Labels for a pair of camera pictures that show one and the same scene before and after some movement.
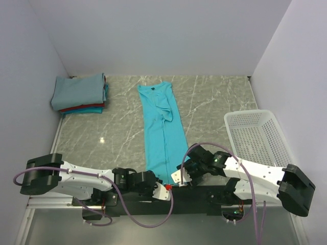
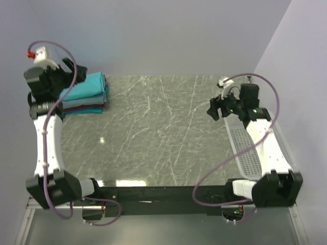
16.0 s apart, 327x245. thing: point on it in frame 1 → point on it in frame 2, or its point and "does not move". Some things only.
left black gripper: [150, 193] → [68, 76]
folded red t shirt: [85, 105] does not move
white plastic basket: [255, 136] does not move
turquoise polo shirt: [165, 147] → [94, 84]
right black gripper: [187, 165] → [216, 103]
